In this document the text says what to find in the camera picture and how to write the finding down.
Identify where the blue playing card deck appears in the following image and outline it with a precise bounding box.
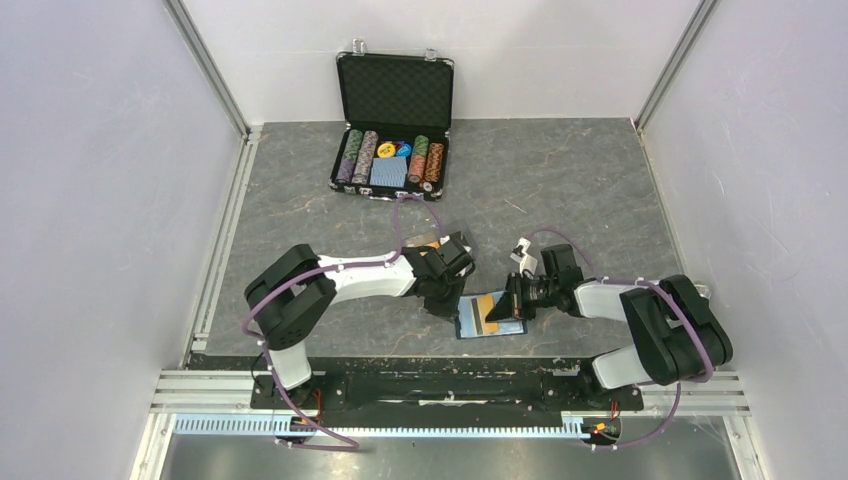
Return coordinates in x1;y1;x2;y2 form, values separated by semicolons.
369;156;408;188

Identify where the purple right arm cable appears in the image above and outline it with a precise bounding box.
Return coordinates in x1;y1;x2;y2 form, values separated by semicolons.
527;229;717;453

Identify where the black poker chip case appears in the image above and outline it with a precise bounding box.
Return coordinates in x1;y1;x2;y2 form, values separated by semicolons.
328;41;454;201

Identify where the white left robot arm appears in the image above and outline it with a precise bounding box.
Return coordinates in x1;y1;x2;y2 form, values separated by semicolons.
242;233;476;408

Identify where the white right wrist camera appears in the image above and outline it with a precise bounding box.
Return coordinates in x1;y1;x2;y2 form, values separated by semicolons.
510;237;538;277

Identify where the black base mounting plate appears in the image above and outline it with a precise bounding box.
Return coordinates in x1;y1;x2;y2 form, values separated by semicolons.
186;353;645;429

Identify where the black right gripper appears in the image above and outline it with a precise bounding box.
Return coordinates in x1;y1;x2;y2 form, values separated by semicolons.
486;272;558;324

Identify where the blue leather card holder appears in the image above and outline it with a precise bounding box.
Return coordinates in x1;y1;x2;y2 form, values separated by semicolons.
454;290;530;342

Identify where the clear acrylic card box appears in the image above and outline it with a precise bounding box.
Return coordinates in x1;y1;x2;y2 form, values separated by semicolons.
402;220;478;252

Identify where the yellow dealer button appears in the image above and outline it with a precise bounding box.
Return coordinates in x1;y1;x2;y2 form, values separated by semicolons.
376;142;397;158

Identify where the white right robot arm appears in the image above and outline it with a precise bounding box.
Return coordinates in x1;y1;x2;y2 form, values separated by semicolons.
486;240;733;408

